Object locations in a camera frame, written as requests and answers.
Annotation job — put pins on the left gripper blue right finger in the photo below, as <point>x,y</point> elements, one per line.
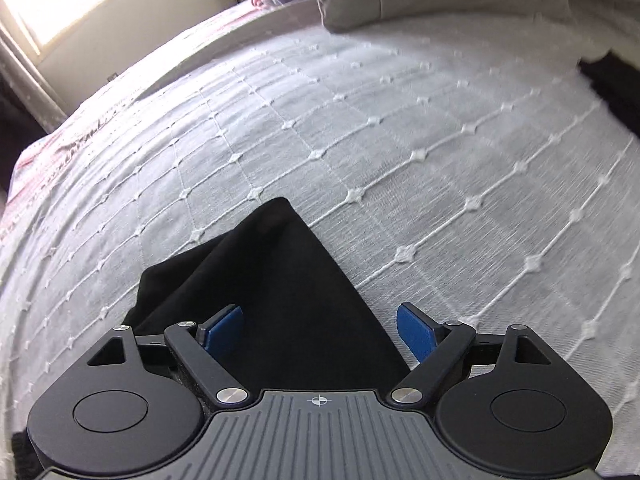
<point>440,350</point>

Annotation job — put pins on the grey dotted curtain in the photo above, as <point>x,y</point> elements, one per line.
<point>29,85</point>

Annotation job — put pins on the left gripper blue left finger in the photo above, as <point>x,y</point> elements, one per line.
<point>198,347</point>

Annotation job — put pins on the black pants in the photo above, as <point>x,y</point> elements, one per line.
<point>305,325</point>

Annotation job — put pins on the folded black garment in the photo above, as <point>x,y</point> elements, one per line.
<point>617,82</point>

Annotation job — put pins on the white quilted bedspread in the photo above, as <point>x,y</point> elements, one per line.
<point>460,162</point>

